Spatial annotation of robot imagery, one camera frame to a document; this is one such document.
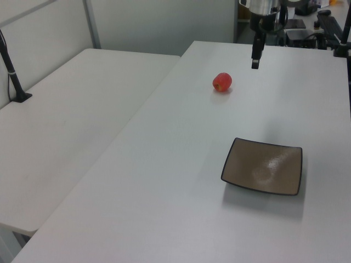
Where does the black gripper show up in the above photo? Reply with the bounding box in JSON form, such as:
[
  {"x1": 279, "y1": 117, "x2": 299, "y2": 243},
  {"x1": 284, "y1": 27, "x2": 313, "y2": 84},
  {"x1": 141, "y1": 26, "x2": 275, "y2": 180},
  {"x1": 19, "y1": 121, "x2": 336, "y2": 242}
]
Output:
[{"x1": 248, "y1": 11, "x2": 284, "y2": 70}]

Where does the red apple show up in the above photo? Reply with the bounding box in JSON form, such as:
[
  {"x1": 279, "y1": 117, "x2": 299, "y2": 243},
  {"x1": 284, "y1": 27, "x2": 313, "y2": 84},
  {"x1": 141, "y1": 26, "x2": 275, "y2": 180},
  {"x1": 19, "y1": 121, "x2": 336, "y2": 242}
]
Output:
[{"x1": 212, "y1": 72, "x2": 233, "y2": 93}]

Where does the brown square ceramic plate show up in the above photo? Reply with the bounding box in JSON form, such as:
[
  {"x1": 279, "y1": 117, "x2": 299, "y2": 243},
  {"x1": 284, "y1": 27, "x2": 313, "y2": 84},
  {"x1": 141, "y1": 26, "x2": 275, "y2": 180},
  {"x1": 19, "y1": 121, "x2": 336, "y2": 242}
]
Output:
[{"x1": 220, "y1": 137, "x2": 303, "y2": 196}]

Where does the black electronics box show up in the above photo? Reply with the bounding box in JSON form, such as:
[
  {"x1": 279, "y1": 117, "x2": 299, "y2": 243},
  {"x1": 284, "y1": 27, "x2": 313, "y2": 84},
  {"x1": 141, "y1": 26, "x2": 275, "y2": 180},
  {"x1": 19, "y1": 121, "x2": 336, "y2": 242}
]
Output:
[{"x1": 285, "y1": 29, "x2": 320, "y2": 48}]

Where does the dark closed laptop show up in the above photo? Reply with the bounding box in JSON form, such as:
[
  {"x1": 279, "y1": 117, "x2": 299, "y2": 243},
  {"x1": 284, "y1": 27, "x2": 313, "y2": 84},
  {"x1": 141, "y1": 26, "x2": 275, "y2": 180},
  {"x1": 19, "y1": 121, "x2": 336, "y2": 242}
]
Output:
[{"x1": 285, "y1": 19, "x2": 307, "y2": 30}]

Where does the black monitor base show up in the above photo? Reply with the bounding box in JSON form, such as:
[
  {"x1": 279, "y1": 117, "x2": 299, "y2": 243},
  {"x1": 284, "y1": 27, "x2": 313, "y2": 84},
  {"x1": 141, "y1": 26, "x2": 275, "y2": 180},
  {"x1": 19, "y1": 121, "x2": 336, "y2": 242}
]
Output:
[{"x1": 295, "y1": 0, "x2": 319, "y2": 16}]

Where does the black keyboard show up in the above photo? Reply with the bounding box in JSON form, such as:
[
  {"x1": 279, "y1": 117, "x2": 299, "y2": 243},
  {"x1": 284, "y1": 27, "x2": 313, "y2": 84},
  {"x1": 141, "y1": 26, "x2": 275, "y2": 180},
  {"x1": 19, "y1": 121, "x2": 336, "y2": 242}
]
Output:
[{"x1": 316, "y1": 15, "x2": 347, "y2": 38}]

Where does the black clamped stand pole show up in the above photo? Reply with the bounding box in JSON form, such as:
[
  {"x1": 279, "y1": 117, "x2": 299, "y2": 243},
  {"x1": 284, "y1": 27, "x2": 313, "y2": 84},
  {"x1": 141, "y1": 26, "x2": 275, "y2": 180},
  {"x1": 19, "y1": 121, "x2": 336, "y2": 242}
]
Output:
[{"x1": 333, "y1": 16, "x2": 351, "y2": 59}]

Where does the white folding table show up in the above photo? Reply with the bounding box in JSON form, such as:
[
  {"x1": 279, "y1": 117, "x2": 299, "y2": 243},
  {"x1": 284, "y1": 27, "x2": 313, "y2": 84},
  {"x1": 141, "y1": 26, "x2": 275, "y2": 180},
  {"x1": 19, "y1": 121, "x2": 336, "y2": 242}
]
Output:
[{"x1": 0, "y1": 48, "x2": 182, "y2": 237}]

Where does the grey partition corner post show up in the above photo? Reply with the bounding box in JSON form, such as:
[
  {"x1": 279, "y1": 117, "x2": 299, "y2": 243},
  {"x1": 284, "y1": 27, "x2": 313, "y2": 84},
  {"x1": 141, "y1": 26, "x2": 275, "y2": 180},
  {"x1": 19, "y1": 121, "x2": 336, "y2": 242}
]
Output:
[{"x1": 82, "y1": 0, "x2": 102, "y2": 50}]

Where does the black camera stand pole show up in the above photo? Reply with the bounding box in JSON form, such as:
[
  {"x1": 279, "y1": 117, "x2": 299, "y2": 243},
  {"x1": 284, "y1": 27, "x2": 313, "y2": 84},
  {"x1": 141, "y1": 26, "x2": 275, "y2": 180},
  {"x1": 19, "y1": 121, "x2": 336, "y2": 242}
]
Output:
[{"x1": 0, "y1": 28, "x2": 33, "y2": 104}]

